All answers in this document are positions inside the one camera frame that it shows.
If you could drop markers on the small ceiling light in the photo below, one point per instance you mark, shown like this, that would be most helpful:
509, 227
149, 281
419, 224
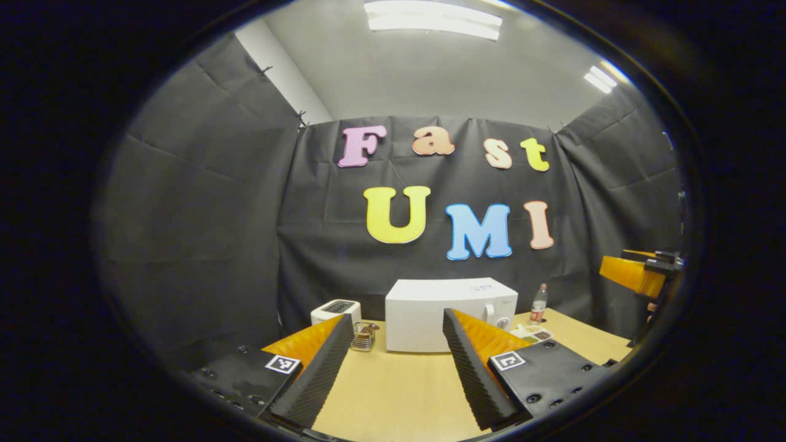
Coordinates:
605, 77

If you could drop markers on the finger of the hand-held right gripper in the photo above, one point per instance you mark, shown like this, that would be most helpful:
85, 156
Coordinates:
632, 276
638, 253

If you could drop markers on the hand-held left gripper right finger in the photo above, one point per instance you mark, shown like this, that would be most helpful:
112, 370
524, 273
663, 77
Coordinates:
473, 374

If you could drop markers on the white toaster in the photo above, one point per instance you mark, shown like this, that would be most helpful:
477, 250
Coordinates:
331, 310

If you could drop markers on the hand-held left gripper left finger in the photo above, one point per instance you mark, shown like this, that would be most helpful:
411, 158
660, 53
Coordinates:
319, 377

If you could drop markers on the clear bottle with red label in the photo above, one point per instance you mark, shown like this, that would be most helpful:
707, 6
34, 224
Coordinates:
538, 307

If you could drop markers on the white microwave oven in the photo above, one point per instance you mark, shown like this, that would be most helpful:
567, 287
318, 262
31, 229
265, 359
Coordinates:
430, 313

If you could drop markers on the black backdrop cloth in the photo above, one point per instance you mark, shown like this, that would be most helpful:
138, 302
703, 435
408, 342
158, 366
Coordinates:
215, 215

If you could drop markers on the white divided dish of beans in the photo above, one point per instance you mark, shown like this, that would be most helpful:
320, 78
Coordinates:
534, 334

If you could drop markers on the large ceiling light panel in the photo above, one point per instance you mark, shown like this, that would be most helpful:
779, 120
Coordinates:
433, 18

